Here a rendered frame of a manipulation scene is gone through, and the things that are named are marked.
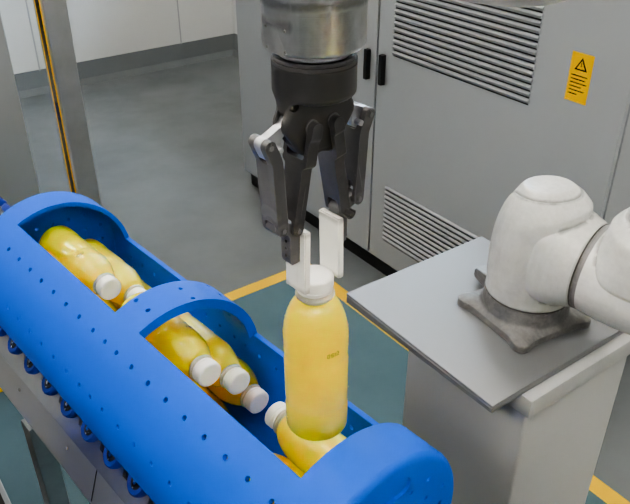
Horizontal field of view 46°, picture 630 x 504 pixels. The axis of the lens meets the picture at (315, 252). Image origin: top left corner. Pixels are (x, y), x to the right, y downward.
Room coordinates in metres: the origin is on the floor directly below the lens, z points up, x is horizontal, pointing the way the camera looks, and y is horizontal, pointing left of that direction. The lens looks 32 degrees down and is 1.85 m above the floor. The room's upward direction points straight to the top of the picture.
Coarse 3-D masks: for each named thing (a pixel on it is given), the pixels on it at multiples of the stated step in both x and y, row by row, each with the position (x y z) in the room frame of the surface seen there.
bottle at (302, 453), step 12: (276, 420) 0.74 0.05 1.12; (276, 432) 0.74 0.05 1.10; (288, 432) 0.71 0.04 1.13; (288, 444) 0.69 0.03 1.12; (300, 444) 0.68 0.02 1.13; (312, 444) 0.68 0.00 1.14; (324, 444) 0.67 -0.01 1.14; (336, 444) 0.67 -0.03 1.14; (288, 456) 0.69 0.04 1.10; (300, 456) 0.67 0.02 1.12; (312, 456) 0.66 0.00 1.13; (300, 468) 0.67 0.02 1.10
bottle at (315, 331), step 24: (288, 312) 0.62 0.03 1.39; (312, 312) 0.60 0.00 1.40; (336, 312) 0.61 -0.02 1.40; (288, 336) 0.61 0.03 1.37; (312, 336) 0.59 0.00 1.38; (336, 336) 0.60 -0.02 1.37; (288, 360) 0.61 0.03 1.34; (312, 360) 0.59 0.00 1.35; (336, 360) 0.60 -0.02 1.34; (288, 384) 0.61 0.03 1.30; (312, 384) 0.59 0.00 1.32; (336, 384) 0.60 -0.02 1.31; (288, 408) 0.61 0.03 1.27; (312, 408) 0.59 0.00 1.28; (336, 408) 0.60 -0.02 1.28; (312, 432) 0.59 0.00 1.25; (336, 432) 0.60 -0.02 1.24
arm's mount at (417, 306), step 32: (448, 256) 1.32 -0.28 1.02; (480, 256) 1.32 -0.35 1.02; (384, 288) 1.20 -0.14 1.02; (416, 288) 1.20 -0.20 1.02; (448, 288) 1.20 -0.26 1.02; (480, 288) 1.20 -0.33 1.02; (384, 320) 1.10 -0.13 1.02; (416, 320) 1.10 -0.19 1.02; (448, 320) 1.10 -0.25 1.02; (480, 320) 1.10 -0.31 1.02; (416, 352) 1.02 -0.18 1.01; (448, 352) 1.01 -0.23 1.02; (480, 352) 1.01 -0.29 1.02; (512, 352) 1.01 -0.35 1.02; (544, 352) 1.01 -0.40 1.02; (576, 352) 1.01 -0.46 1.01; (480, 384) 0.93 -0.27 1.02; (512, 384) 0.93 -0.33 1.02
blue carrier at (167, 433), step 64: (64, 192) 1.22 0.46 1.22; (0, 256) 1.06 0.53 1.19; (128, 256) 1.23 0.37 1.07; (0, 320) 1.01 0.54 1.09; (64, 320) 0.88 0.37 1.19; (128, 320) 0.83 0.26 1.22; (64, 384) 0.82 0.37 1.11; (128, 384) 0.74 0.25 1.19; (192, 384) 0.70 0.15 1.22; (128, 448) 0.69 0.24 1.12; (192, 448) 0.62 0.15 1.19; (256, 448) 0.59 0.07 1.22; (384, 448) 0.58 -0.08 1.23
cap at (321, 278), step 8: (312, 272) 0.63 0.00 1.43; (320, 272) 0.63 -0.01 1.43; (328, 272) 0.63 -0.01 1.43; (312, 280) 0.62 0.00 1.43; (320, 280) 0.61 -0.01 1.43; (328, 280) 0.62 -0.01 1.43; (312, 288) 0.61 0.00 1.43; (320, 288) 0.61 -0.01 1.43; (328, 288) 0.61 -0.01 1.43; (304, 296) 0.61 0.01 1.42; (312, 296) 0.61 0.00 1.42; (320, 296) 0.61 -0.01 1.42
